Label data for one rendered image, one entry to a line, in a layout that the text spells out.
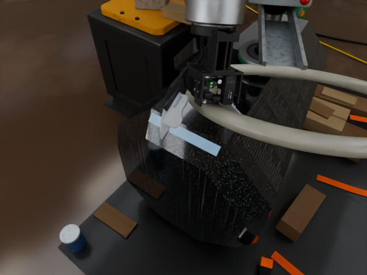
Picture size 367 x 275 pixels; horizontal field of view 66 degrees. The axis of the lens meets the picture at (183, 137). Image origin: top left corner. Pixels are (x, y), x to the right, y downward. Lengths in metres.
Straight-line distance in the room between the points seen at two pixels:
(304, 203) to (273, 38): 1.00
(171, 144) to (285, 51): 0.50
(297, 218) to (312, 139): 1.28
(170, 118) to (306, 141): 0.22
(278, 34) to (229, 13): 0.66
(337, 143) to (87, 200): 1.61
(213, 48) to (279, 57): 0.54
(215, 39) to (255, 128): 0.14
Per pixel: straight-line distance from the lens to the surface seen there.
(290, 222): 1.67
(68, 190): 1.95
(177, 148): 1.05
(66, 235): 1.64
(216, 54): 0.43
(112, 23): 1.86
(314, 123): 2.10
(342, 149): 0.44
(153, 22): 1.74
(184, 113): 1.09
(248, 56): 1.32
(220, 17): 0.44
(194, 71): 0.46
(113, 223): 1.73
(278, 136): 0.43
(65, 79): 2.77
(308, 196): 1.78
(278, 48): 1.01
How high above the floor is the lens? 1.56
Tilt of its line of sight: 49 degrees down
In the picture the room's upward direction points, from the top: straight up
